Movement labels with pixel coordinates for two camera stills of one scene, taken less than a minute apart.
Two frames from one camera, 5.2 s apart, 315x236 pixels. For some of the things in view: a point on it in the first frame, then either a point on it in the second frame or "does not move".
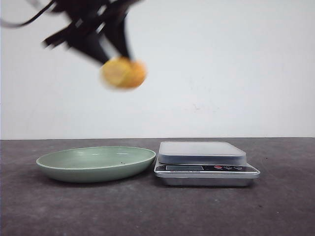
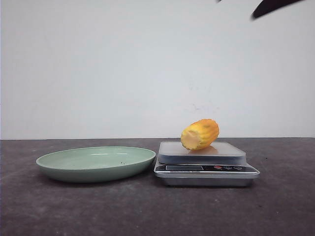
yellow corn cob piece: [123, 72] → [200, 134]
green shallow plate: [99, 164] does not move
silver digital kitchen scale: [203, 164] does not move
